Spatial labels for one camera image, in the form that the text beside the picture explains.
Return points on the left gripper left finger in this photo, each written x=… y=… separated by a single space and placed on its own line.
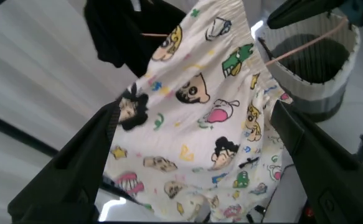
x=72 y=177

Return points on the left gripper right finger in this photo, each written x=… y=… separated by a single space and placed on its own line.
x=333 y=177

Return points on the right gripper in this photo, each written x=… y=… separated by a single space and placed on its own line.
x=361 y=11

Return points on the cream printed garment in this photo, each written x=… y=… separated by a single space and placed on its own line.
x=200 y=124

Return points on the black garment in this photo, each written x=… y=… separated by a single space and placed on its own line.
x=122 y=40

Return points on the white laundry basket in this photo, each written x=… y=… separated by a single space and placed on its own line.
x=318 y=90

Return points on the white curtain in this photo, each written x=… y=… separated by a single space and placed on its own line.
x=44 y=62

